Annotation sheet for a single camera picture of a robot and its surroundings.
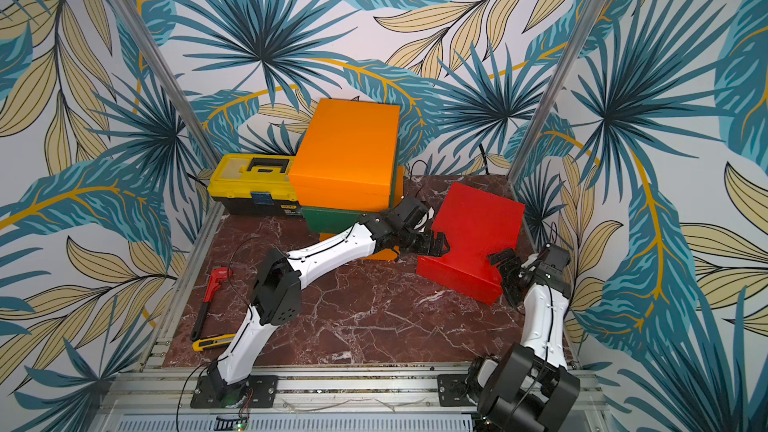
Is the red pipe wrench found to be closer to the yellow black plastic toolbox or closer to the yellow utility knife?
the yellow utility knife

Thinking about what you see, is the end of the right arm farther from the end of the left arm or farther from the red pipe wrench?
the red pipe wrench

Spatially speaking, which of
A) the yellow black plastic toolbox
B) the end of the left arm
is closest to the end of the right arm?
the end of the left arm

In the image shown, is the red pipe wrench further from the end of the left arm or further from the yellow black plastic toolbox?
the end of the left arm

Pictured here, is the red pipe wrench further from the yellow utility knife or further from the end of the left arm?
the end of the left arm

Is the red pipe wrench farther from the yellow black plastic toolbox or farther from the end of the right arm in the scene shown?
the end of the right arm

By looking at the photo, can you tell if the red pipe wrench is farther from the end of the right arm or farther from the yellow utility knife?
the end of the right arm

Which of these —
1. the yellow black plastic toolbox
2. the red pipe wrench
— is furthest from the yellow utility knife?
the yellow black plastic toolbox

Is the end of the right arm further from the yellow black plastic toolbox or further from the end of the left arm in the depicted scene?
the yellow black plastic toolbox

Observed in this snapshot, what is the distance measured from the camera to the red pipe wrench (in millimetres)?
833

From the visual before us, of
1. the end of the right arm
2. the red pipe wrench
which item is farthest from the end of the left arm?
the red pipe wrench

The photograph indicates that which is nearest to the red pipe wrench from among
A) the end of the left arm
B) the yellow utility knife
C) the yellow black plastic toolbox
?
the yellow utility knife

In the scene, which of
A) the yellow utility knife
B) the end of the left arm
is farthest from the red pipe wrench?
the end of the left arm

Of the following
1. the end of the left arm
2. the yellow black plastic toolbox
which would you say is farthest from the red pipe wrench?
the end of the left arm

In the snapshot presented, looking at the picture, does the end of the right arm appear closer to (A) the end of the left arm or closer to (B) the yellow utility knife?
(A) the end of the left arm
